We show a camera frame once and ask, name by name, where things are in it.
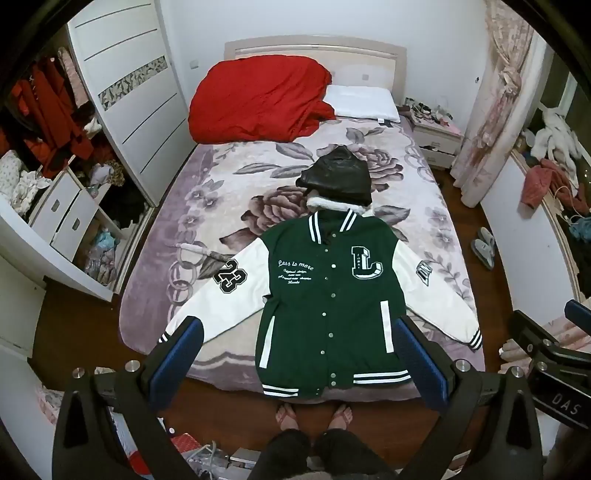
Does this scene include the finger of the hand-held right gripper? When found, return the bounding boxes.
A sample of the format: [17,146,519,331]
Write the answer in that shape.
[508,310,591,366]
[564,299,591,334]

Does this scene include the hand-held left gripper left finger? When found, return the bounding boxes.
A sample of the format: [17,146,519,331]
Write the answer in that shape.
[52,316,205,480]

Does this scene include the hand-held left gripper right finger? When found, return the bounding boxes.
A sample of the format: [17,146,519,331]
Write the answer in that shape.
[392,315,544,480]

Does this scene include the green white varsity jacket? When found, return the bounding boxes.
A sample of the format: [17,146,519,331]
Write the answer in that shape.
[157,210,483,400]

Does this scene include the hanging red clothes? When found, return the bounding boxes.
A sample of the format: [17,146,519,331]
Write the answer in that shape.
[9,54,95,168]

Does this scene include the pink folded cloth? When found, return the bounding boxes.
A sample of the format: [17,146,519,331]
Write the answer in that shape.
[501,318,591,370]

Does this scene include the boxes on floor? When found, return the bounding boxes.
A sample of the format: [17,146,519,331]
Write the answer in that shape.
[128,415,262,480]

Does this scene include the person's right leg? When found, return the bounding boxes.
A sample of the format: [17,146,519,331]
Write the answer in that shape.
[314,402,399,480]

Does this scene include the person's leg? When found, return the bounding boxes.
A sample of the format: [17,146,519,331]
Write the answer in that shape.
[250,401,314,480]
[314,402,399,480]

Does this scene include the person's left leg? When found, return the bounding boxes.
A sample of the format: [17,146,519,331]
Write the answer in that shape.
[250,401,314,480]

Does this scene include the white drawer unit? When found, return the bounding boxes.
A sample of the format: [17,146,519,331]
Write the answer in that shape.
[0,166,155,303]

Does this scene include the black leather fur-lined jacket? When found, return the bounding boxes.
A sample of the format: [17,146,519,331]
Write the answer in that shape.
[295,147,374,214]

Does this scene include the white nightstand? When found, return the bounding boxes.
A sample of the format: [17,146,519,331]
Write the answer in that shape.
[410,115,465,169]

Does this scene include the pink floral curtain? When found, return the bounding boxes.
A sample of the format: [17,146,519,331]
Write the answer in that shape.
[450,0,539,208]

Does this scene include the clutter on nightstand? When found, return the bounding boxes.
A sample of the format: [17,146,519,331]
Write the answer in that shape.
[403,96,457,126]

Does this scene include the white pillow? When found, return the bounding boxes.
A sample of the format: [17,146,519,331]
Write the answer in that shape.
[323,84,402,124]

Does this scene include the red duvet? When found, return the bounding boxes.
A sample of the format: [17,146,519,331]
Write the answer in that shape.
[188,56,337,143]

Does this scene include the beige bed headboard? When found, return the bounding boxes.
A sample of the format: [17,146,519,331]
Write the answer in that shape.
[224,36,408,104]

